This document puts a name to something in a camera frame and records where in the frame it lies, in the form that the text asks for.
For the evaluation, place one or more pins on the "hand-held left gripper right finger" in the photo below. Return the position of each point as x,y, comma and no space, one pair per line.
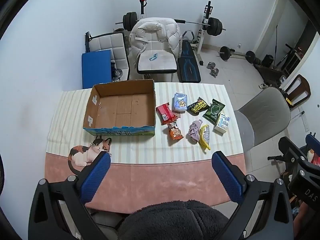
227,177

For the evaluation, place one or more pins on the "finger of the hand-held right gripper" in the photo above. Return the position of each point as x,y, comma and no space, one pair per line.
313,141
290,151

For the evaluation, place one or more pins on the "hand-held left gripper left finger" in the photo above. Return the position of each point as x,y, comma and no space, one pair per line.
96,177

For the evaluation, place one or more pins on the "yellow glitter banana pouch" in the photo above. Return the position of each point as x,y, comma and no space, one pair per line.
205,136

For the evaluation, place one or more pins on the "white and blue tissue pack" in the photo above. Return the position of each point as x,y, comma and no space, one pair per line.
222,123

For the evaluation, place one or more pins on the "purple cloth bundle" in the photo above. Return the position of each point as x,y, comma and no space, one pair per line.
195,132

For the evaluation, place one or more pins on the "green snack packet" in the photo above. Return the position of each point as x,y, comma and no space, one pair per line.
212,111

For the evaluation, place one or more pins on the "orange panda snack packet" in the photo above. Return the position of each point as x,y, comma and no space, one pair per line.
175,132

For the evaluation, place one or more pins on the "cardboard box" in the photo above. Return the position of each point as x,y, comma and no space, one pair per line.
120,107

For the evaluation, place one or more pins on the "black shoe wipes packet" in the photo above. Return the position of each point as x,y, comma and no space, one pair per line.
197,106

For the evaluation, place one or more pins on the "light blue tissue pack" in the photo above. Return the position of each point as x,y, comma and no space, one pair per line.
180,103

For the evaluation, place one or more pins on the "red snack packet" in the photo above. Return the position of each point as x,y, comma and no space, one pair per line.
165,112

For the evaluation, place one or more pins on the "grey plastic chair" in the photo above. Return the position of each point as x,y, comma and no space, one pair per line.
262,110

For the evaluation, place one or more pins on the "brown wooden chair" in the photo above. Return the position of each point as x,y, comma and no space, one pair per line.
301,90

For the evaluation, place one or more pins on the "striped cat print tablecloth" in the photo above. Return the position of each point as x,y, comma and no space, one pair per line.
150,170

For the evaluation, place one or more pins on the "pair of light shoes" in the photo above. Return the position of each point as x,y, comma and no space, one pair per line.
262,85

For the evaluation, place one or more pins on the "person's dark fleece clothing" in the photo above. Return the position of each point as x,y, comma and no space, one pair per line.
172,222

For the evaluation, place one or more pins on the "black exercise machine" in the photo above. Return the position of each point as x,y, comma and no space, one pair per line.
272,75

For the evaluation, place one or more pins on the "black speaker box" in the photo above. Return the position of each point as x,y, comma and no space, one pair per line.
268,60

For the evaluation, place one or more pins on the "chrome dumbbell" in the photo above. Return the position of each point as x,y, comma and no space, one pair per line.
215,72
211,65

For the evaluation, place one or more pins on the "blue foam mat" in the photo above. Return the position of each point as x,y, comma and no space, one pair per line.
96,67

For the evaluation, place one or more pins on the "short barbell with black plates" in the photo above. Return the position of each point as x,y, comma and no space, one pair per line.
225,53

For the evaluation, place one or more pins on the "black weight bench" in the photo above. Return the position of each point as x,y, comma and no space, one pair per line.
188,62

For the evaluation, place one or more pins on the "white padded chair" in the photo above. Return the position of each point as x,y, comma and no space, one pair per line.
157,63

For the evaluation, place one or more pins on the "small blue packet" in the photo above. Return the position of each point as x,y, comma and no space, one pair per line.
153,57

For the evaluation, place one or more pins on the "white quilted chair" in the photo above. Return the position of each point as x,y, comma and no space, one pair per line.
110,42

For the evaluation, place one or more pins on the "racked barbell with black plates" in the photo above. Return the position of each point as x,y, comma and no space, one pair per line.
215,26

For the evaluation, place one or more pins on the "white puffer jacket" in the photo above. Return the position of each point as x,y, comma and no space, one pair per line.
150,30

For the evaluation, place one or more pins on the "white barbell rack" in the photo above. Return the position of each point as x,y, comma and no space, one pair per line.
207,10

